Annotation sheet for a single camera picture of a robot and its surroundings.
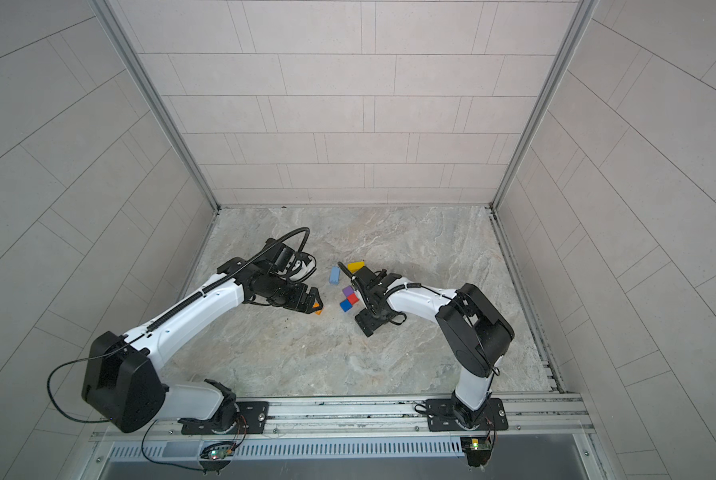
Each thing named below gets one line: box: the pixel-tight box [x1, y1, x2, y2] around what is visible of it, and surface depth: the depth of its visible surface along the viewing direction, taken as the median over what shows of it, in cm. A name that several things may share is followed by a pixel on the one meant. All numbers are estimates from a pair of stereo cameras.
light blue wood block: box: [329, 266, 341, 285], surface depth 97 cm
